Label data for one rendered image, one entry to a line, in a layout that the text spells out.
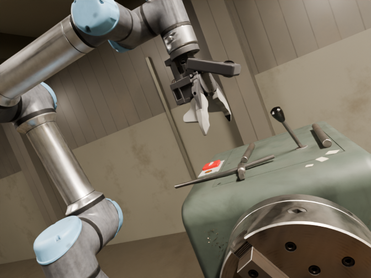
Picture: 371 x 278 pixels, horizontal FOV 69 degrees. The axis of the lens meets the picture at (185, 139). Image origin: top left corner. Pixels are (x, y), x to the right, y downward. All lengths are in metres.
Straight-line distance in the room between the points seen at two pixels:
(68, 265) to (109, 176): 3.44
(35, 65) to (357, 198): 0.73
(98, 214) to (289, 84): 2.54
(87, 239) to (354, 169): 0.64
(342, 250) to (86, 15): 0.60
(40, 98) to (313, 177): 0.74
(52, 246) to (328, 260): 0.56
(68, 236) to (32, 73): 0.37
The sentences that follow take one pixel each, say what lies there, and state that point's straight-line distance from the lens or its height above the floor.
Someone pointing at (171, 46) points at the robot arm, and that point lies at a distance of 0.64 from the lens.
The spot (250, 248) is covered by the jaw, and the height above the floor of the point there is 1.20.
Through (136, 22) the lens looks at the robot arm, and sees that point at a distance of 0.65.
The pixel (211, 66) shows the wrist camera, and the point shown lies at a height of 1.55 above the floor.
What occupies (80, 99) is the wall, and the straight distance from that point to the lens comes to 4.15.
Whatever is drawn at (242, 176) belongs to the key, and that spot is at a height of 1.27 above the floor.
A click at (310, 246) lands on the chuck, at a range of 0.54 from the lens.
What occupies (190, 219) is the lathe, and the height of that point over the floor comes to 1.22.
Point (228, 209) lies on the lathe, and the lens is 0.69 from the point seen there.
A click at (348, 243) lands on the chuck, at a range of 0.54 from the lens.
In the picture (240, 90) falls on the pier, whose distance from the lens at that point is 2.82.
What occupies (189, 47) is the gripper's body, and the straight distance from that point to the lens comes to 0.63.
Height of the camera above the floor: 1.47
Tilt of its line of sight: 5 degrees down
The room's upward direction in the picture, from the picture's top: 21 degrees counter-clockwise
